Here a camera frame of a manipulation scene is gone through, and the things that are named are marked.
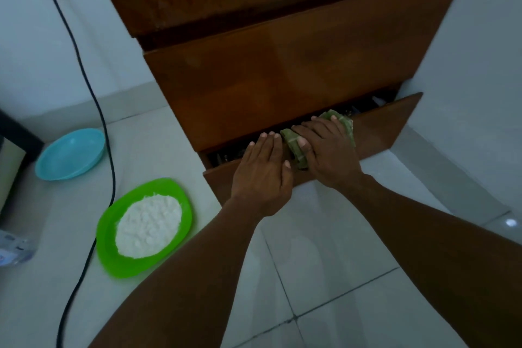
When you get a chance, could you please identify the person's right hand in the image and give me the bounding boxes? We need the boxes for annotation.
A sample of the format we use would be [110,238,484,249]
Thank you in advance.
[291,115,364,190]

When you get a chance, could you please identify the white powder heap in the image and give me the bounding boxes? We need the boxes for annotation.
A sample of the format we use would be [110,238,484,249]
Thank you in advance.
[115,193,183,259]

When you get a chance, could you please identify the person's left hand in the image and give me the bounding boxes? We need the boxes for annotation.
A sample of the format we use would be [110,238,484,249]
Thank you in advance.
[230,131,294,218]

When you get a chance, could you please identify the black power cable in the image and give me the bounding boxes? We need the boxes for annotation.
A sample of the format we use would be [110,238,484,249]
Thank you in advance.
[28,0,117,348]

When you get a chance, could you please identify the brown wooden drawer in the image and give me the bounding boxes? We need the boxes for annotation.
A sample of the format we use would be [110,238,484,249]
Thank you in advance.
[143,0,468,153]
[202,92,424,206]

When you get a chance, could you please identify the bright green plastic plate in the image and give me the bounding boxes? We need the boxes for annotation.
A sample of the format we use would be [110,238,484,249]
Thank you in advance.
[96,177,194,279]

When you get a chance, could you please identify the green striped cleaning cloth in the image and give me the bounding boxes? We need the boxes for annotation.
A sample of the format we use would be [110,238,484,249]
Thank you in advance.
[279,109,356,170]

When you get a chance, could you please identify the light blue plastic plate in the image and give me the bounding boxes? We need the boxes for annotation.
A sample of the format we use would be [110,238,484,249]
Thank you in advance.
[34,128,107,181]

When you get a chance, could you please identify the person's right forearm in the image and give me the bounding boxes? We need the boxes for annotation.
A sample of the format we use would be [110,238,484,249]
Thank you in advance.
[338,174,522,348]

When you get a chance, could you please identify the brown wooden drawer cabinet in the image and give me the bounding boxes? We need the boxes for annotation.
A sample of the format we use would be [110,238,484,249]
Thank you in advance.
[84,0,468,206]

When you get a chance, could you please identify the person's left forearm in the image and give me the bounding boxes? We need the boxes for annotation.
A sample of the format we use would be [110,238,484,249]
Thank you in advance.
[88,196,266,348]

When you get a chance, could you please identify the clear plastic water bottle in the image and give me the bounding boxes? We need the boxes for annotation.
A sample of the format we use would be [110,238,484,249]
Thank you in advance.
[0,229,38,267]

